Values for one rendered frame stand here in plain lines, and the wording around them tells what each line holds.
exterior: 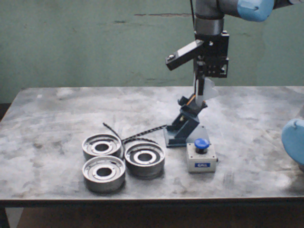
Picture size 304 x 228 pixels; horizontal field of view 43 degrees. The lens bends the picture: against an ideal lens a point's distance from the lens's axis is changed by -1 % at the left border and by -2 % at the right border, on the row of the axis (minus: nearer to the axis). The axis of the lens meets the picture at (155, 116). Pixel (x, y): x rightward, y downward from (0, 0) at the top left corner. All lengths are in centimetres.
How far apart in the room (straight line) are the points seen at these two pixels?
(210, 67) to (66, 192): 48
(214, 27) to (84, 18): 167
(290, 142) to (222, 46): 31
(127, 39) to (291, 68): 113
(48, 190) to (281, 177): 59
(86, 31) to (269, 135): 166
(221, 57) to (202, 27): 10
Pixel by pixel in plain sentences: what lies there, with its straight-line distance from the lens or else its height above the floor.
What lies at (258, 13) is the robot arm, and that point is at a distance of 91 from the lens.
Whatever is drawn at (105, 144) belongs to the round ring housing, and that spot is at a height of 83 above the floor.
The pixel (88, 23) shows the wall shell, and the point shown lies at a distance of 259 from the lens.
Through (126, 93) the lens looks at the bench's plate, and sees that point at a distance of 141.
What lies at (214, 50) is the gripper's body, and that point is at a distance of 105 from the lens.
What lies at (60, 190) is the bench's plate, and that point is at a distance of 101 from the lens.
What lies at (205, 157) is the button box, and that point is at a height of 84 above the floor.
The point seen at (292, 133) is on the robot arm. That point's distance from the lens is 89.
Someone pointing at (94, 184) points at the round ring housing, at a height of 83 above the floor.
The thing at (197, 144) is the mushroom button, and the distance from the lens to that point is 101.
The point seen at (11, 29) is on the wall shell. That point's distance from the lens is 272.
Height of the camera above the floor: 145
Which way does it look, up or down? 31 degrees down
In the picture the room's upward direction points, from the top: straight up
